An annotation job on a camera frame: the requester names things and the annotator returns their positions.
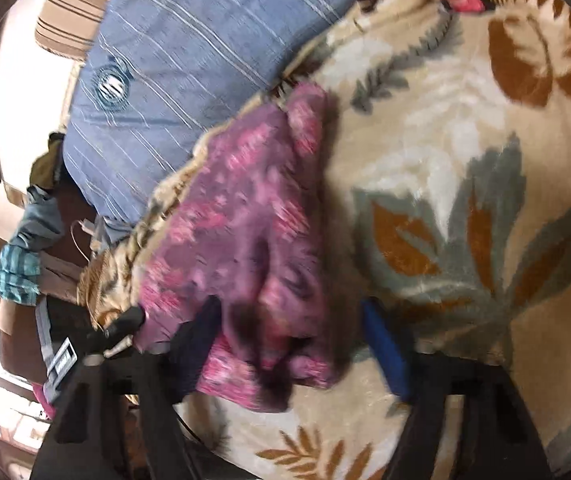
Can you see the beige leaf print blanket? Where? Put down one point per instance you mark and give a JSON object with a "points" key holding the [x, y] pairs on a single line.
{"points": [[465, 135]]}

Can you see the blue grey cloth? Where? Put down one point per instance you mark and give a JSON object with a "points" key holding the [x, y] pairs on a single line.
{"points": [[40, 220]]}

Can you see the pink cloth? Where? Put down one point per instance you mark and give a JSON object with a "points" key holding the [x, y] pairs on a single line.
{"points": [[44, 400]]}

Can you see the olive green cloth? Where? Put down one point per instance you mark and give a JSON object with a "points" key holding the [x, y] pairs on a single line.
{"points": [[47, 160]]}

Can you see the purple floral garment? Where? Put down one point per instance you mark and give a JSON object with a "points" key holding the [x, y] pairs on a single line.
{"points": [[245, 210]]}

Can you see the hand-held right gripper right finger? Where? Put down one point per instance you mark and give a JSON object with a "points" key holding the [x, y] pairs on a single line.
{"points": [[385, 350]]}

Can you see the teal plaid cloth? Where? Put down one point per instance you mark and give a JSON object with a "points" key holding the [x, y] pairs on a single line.
{"points": [[17, 272]]}

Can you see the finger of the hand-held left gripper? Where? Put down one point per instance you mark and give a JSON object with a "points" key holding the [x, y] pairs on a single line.
{"points": [[125, 322]]}

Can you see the pile of clothes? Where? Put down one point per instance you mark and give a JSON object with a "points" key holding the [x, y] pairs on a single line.
{"points": [[20, 330]]}

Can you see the brown striped cushion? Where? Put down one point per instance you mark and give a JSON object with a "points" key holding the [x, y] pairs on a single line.
{"points": [[70, 25]]}

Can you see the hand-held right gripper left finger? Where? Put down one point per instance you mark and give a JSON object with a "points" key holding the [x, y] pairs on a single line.
{"points": [[200, 345]]}

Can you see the blue striped pillow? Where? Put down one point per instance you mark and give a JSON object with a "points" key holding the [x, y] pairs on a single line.
{"points": [[190, 60]]}

